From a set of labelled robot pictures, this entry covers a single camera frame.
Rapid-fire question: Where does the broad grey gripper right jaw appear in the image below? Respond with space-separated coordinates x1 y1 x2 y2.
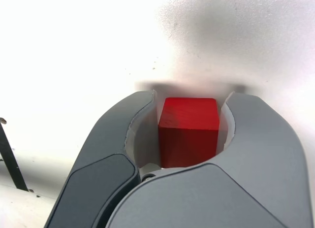
105 91 315 228

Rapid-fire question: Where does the narrow grey gripper left jaw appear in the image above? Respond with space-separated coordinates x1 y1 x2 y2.
45 89 163 228

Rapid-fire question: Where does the red cube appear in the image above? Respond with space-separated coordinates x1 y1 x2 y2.
157 97 221 169

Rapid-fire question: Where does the black tape strip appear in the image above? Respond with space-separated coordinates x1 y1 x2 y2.
0 119 30 192

